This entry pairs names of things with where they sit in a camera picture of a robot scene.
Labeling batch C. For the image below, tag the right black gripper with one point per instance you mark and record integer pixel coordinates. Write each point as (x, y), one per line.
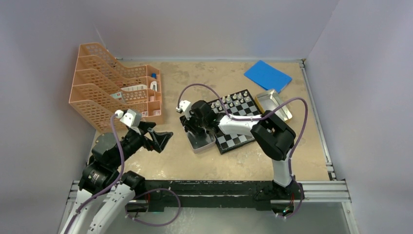
(189, 124)

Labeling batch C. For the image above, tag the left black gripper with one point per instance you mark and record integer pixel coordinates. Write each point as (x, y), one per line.
(159, 138)

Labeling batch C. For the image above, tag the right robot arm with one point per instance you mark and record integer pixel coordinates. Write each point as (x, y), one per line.
(274, 136)

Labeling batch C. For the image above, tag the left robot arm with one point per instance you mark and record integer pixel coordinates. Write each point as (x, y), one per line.
(104, 188)

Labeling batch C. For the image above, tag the black white chess board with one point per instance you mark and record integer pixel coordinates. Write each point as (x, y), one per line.
(239, 104)

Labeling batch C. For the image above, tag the silver metal tin tray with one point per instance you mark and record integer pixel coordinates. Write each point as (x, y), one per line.
(198, 143)

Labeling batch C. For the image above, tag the white label box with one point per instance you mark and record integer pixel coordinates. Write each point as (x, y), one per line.
(134, 88)

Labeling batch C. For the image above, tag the white stapler in rack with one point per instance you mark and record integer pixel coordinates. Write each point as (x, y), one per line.
(154, 86)

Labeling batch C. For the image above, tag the blue notebook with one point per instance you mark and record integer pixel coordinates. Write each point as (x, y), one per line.
(267, 76)

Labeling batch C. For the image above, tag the orange plastic file rack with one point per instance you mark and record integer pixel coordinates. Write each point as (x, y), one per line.
(96, 88)

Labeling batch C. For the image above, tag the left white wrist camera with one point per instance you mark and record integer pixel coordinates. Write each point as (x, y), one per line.
(130, 117)

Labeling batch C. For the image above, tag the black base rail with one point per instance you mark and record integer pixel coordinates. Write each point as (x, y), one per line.
(259, 195)

